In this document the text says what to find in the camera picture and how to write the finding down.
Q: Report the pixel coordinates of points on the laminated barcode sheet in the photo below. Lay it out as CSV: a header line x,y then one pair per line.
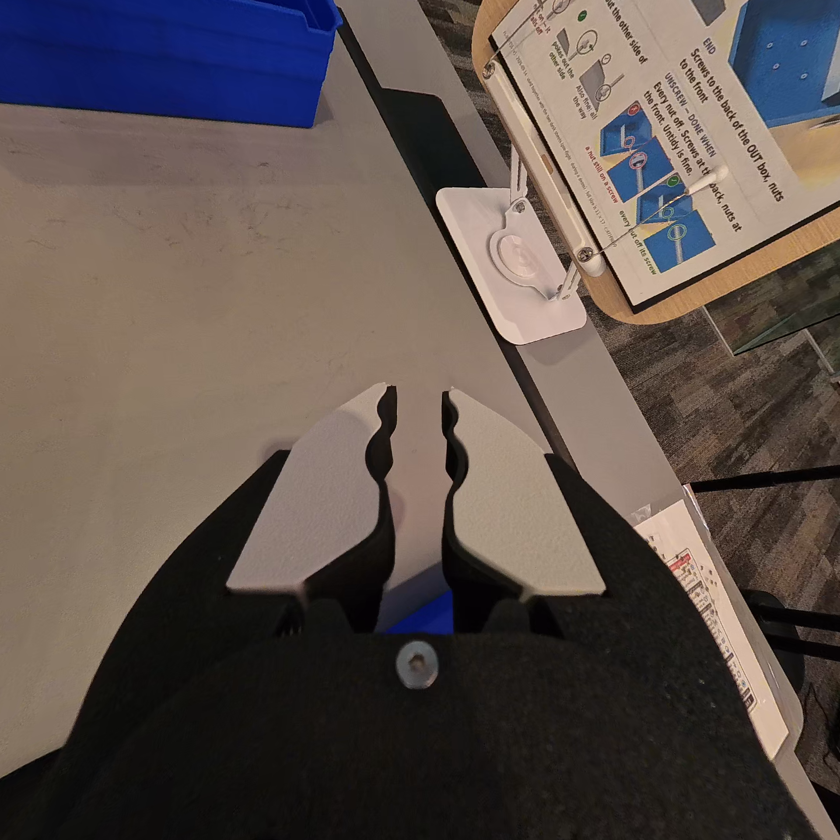
x,y
715,623

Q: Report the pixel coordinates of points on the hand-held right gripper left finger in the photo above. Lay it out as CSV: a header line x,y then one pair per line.
x,y
308,518

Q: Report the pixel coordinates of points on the blue plastic bin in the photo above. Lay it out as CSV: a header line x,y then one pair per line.
x,y
420,613
164,65

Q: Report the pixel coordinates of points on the printed instruction sheet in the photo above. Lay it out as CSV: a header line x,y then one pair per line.
x,y
722,131

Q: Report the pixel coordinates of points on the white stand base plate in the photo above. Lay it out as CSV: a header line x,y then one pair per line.
x,y
459,210

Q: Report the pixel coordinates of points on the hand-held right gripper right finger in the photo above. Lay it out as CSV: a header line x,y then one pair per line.
x,y
518,525

